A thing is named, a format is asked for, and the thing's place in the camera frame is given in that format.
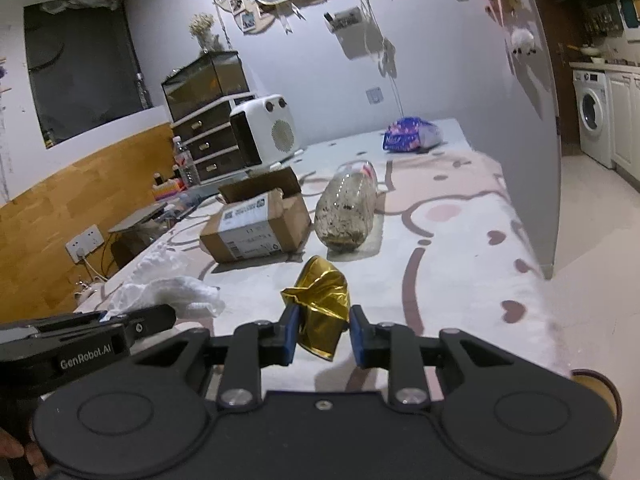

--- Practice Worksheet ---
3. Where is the gold foil wrapper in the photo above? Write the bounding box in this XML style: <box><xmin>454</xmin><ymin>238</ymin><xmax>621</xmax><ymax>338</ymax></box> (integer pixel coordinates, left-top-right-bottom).
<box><xmin>281</xmin><ymin>256</ymin><xmax>352</xmax><ymax>362</ymax></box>

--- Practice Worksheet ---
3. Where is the brown cardboard parcel box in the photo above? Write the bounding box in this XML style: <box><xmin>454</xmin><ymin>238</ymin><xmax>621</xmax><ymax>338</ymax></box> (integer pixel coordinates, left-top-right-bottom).
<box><xmin>200</xmin><ymin>167</ymin><xmax>311</xmax><ymax>263</ymax></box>

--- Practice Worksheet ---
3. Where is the clear plastic bottle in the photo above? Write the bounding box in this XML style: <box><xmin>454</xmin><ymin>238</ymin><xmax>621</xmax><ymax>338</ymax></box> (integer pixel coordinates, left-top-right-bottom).
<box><xmin>314</xmin><ymin>159</ymin><xmax>378</xmax><ymax>252</ymax></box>

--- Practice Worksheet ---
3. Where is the white cloth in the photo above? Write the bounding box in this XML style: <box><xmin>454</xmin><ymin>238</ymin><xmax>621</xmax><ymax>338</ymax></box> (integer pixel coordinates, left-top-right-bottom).
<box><xmin>105</xmin><ymin>252</ymin><xmax>226</xmax><ymax>320</ymax></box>

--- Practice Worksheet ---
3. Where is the yellow trash bin brown rim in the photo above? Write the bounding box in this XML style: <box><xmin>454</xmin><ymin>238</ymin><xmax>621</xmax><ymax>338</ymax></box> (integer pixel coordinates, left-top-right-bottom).
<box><xmin>570</xmin><ymin>368</ymin><xmax>623</xmax><ymax>426</ymax></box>

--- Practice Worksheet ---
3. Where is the person's left hand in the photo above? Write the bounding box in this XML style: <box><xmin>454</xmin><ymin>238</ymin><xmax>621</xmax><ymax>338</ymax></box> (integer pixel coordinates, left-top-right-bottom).
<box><xmin>0</xmin><ymin>429</ymin><xmax>49</xmax><ymax>478</ymax></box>

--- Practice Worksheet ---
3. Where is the water bottle red label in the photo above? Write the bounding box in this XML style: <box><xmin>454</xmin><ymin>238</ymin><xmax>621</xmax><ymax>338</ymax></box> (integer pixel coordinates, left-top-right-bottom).
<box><xmin>172</xmin><ymin>136</ymin><xmax>200</xmax><ymax>188</ymax></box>

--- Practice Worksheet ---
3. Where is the white desktop fan heater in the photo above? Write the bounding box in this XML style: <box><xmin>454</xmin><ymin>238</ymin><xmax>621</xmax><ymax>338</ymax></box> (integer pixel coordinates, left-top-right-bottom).
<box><xmin>229</xmin><ymin>94</ymin><xmax>300</xmax><ymax>168</ymax></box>

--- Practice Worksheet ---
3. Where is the purple blue tissue pack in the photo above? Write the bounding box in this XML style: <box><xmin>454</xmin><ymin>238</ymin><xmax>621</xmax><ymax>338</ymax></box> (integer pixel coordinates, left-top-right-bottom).
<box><xmin>382</xmin><ymin>117</ymin><xmax>442</xmax><ymax>153</ymax></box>

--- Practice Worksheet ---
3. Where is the white drawer organizer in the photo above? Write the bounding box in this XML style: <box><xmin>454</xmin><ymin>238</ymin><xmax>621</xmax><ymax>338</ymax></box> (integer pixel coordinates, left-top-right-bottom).
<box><xmin>170</xmin><ymin>92</ymin><xmax>255</xmax><ymax>181</ymax></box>

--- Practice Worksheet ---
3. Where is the dark glass fish tank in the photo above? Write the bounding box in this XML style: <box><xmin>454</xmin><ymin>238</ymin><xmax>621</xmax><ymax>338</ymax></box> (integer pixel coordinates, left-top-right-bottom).
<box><xmin>160</xmin><ymin>51</ymin><xmax>250</xmax><ymax>122</ymax></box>

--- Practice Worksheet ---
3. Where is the dried flower bouquet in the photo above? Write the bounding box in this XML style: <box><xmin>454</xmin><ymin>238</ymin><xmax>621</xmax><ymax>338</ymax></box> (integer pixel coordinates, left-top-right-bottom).
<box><xmin>189</xmin><ymin>13</ymin><xmax>224</xmax><ymax>54</ymax></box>

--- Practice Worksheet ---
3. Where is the white washing machine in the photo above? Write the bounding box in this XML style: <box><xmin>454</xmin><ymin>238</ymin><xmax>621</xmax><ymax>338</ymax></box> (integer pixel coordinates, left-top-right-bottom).
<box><xmin>573</xmin><ymin>70</ymin><xmax>613</xmax><ymax>169</ymax></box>

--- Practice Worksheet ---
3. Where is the black range hood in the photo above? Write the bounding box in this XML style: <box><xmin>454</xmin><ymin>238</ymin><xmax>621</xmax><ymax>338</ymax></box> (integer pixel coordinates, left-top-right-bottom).
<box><xmin>555</xmin><ymin>0</ymin><xmax>624</xmax><ymax>37</ymax></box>

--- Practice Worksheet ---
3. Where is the white wall power socket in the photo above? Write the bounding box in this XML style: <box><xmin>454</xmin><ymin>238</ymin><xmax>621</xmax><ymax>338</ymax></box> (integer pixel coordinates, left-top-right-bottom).
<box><xmin>65</xmin><ymin>224</ymin><xmax>104</xmax><ymax>263</ymax></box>

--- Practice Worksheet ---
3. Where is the wall switch plate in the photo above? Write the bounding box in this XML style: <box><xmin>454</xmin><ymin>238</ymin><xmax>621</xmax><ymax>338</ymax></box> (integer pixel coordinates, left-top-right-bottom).
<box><xmin>366</xmin><ymin>87</ymin><xmax>384</xmax><ymax>104</ymax></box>

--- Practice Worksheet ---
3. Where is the dark wall window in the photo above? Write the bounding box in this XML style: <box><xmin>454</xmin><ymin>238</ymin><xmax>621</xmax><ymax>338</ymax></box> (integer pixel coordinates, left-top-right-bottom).
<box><xmin>23</xmin><ymin>0</ymin><xmax>152</xmax><ymax>148</ymax></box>

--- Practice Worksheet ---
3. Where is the white plush wall toy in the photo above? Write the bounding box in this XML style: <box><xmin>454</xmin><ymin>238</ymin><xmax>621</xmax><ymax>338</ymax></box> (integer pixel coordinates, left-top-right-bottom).
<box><xmin>510</xmin><ymin>27</ymin><xmax>537</xmax><ymax>55</ymax></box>

